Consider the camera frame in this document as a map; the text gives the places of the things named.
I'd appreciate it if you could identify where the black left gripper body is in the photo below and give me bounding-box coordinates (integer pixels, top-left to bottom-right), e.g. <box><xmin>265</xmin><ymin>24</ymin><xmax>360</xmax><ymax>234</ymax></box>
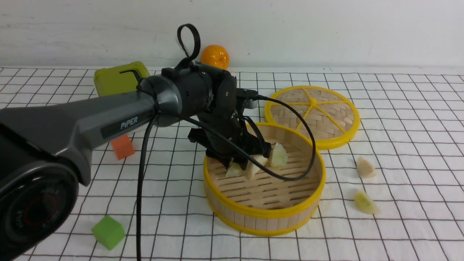
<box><xmin>188</xmin><ymin>112</ymin><xmax>272</xmax><ymax>163</ymax></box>

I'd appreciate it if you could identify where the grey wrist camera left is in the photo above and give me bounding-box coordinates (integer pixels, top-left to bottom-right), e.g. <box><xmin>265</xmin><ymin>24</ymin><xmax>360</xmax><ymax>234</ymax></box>
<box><xmin>236</xmin><ymin>88</ymin><xmax>258</xmax><ymax>112</ymax></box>

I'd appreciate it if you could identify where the orange foam cube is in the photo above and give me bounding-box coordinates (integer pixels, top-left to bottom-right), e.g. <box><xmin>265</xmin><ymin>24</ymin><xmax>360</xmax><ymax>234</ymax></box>
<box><xmin>110</xmin><ymin>134</ymin><xmax>135</xmax><ymax>160</ymax></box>

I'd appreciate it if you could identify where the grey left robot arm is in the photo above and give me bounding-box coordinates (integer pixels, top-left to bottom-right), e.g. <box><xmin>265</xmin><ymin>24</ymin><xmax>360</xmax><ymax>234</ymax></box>
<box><xmin>0</xmin><ymin>62</ymin><xmax>272</xmax><ymax>261</ymax></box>

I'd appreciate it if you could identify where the green foam cube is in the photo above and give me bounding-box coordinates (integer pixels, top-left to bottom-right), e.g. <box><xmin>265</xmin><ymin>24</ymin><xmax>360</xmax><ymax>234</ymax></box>
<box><xmin>91</xmin><ymin>215</ymin><xmax>126</xmax><ymax>250</ymax></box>

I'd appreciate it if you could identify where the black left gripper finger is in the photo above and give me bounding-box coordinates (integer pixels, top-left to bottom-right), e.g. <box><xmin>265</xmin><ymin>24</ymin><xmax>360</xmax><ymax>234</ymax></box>
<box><xmin>236</xmin><ymin>158</ymin><xmax>249</xmax><ymax>171</ymax></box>
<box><xmin>222</xmin><ymin>157</ymin><xmax>234</xmax><ymax>170</ymax></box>

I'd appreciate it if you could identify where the pale green dumpling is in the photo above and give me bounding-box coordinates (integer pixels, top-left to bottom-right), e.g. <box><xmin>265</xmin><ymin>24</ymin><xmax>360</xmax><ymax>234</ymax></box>
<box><xmin>225</xmin><ymin>162</ymin><xmax>243</xmax><ymax>178</ymax></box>

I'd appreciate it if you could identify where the white dumpling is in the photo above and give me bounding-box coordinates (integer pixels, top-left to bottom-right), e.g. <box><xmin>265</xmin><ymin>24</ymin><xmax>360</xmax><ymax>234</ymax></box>
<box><xmin>245</xmin><ymin>155</ymin><xmax>268</xmax><ymax>180</ymax></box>
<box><xmin>356</xmin><ymin>156</ymin><xmax>377</xmax><ymax>178</ymax></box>

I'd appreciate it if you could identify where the woven bamboo steamer lid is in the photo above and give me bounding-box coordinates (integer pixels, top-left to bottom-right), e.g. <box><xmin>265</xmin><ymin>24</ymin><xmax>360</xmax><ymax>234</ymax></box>
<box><xmin>271</xmin><ymin>85</ymin><xmax>361</xmax><ymax>150</ymax></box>

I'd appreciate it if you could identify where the bamboo steamer tray yellow rim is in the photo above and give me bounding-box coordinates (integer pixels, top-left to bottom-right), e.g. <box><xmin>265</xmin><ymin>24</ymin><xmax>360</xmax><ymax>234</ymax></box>
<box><xmin>203</xmin><ymin>123</ymin><xmax>326</xmax><ymax>236</ymax></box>

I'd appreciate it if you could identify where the green lidded white box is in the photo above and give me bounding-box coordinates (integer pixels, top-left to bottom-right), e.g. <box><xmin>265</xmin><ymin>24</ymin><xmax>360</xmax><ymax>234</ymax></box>
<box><xmin>94</xmin><ymin>61</ymin><xmax>150</xmax><ymax>96</ymax></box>

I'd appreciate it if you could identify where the greenish dumpling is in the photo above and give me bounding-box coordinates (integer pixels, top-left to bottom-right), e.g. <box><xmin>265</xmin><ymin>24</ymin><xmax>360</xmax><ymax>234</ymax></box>
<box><xmin>269</xmin><ymin>142</ymin><xmax>288</xmax><ymax>168</ymax></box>

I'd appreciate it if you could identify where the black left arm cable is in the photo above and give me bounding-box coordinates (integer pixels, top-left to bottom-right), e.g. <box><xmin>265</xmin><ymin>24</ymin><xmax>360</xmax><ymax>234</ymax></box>
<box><xmin>136</xmin><ymin>24</ymin><xmax>316</xmax><ymax>261</ymax></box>

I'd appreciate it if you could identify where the orange fruit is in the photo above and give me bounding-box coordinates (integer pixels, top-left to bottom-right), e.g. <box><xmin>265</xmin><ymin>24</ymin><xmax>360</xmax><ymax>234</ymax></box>
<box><xmin>199</xmin><ymin>45</ymin><xmax>230</xmax><ymax>70</ymax></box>

